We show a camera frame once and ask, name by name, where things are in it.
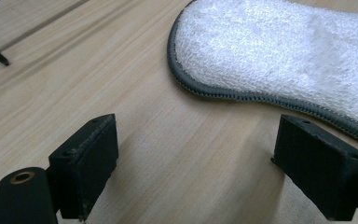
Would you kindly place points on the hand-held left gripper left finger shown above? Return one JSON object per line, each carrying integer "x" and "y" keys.
{"x": 87, "y": 168}

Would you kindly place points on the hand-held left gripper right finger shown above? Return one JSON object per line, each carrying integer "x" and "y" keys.
{"x": 320, "y": 161}

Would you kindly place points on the white sponge pad grey trim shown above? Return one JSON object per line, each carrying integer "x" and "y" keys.
{"x": 276, "y": 53}

